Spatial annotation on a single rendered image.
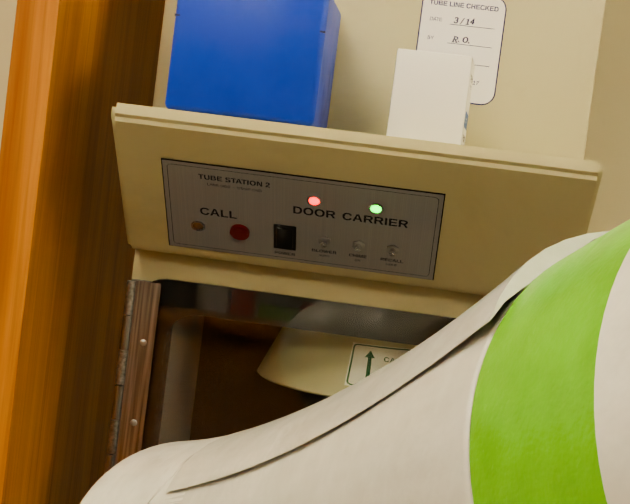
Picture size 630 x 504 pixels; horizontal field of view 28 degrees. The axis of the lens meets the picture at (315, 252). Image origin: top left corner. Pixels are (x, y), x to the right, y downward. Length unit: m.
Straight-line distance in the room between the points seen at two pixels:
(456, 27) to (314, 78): 0.15
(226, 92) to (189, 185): 0.07
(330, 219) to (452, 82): 0.12
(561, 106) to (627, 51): 0.45
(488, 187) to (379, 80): 0.15
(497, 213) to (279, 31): 0.19
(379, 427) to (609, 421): 0.10
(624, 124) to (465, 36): 0.47
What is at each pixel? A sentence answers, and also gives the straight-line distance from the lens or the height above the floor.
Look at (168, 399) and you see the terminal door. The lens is 0.94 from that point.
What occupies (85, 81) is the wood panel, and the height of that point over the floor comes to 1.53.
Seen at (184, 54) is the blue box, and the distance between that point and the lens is 0.84.
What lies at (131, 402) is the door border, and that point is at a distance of 0.95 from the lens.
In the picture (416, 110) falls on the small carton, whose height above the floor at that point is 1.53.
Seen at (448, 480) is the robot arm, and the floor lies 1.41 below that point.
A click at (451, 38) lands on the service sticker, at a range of 0.93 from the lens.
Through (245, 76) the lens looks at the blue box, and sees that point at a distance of 0.83.
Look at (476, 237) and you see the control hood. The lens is 0.86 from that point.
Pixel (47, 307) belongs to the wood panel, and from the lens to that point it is 0.93.
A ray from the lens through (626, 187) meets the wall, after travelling 1.37.
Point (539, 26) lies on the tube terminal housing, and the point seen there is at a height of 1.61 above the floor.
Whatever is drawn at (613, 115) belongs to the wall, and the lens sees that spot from 1.37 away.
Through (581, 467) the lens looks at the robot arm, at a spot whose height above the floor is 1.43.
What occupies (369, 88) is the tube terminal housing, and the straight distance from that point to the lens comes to 0.93.
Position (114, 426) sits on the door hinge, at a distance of 0.95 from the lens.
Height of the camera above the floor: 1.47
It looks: 3 degrees down
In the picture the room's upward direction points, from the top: 7 degrees clockwise
